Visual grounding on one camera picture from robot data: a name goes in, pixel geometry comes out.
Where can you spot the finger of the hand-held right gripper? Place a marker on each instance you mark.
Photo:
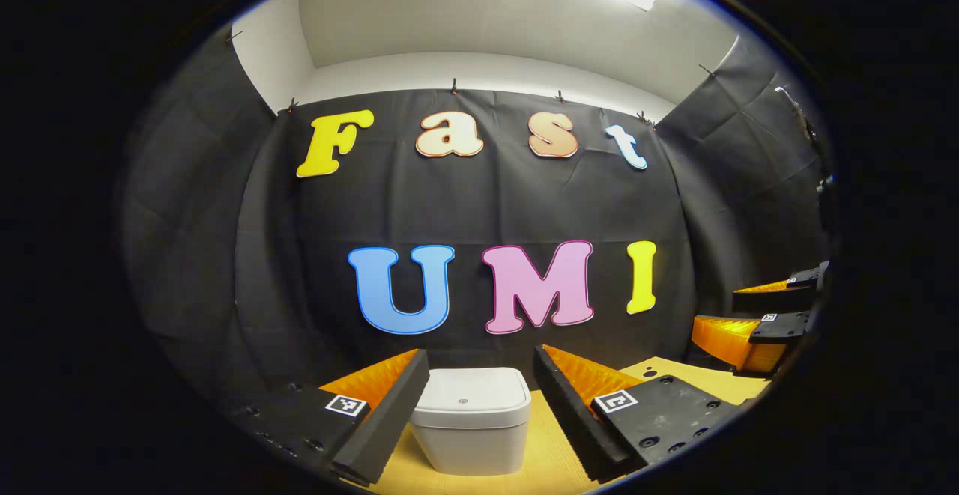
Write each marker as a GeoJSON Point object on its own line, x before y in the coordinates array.
{"type": "Point", "coordinates": [723, 334]}
{"type": "Point", "coordinates": [772, 300]}

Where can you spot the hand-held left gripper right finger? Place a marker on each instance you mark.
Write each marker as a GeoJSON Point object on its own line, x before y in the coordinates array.
{"type": "Point", "coordinates": [566, 412]}

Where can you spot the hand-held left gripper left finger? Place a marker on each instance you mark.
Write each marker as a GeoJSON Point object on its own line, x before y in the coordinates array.
{"type": "Point", "coordinates": [393, 416]}

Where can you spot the white desktop garbage bin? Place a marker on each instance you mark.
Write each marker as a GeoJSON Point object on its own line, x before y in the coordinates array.
{"type": "Point", "coordinates": [472, 405]}

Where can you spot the wooden desktop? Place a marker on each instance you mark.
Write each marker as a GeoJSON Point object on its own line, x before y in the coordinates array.
{"type": "Point", "coordinates": [554, 457]}

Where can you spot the black backdrop cloth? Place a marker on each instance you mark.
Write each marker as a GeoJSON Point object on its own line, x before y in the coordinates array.
{"type": "Point", "coordinates": [487, 203]}

